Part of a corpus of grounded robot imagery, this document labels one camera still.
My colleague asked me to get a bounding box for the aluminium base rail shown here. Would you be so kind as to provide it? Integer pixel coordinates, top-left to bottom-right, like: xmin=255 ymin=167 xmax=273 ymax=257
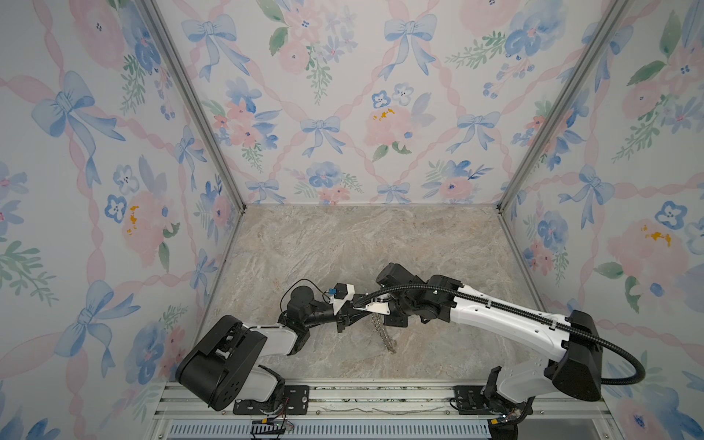
xmin=146 ymin=379 xmax=624 ymax=439

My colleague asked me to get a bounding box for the black corrugated cable conduit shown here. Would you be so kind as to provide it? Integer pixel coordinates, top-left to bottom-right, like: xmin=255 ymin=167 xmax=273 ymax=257
xmin=351 ymin=282 xmax=647 ymax=386

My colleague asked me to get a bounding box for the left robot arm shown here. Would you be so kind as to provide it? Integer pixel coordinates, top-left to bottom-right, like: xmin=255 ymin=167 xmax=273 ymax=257
xmin=175 ymin=283 xmax=370 ymax=414

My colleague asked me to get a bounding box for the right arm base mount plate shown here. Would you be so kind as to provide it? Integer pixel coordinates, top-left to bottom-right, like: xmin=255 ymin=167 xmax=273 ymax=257
xmin=448 ymin=367 xmax=535 ymax=425

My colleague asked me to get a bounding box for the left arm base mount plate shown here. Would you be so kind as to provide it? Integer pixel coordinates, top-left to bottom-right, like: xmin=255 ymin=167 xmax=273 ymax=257
xmin=233 ymin=366 xmax=310 ymax=416

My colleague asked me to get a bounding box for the aluminium corner post right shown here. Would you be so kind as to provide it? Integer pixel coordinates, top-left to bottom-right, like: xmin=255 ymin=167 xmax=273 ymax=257
xmin=497 ymin=0 xmax=634 ymax=213

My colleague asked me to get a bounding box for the aluminium corner post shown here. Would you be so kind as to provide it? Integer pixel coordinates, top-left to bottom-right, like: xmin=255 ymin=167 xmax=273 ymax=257
xmin=497 ymin=0 xmax=634 ymax=213
xmin=134 ymin=0 xmax=246 ymax=213

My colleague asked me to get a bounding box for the aluminium corner post left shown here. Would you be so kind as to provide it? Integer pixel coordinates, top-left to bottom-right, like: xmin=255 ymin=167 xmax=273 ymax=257
xmin=134 ymin=0 xmax=246 ymax=213

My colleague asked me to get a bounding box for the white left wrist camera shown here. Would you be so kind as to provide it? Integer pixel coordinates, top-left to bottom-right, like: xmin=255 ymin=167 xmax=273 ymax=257
xmin=326 ymin=283 xmax=356 ymax=315

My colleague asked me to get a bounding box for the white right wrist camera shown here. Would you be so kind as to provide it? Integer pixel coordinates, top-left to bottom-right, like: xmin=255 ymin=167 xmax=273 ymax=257
xmin=354 ymin=294 xmax=395 ymax=315

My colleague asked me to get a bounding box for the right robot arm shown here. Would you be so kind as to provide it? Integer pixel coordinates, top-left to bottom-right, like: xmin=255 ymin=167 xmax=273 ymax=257
xmin=335 ymin=263 xmax=602 ymax=409

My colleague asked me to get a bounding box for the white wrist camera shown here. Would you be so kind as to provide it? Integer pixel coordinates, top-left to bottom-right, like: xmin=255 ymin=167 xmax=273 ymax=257
xmin=326 ymin=283 xmax=356 ymax=315
xmin=354 ymin=294 xmax=395 ymax=315

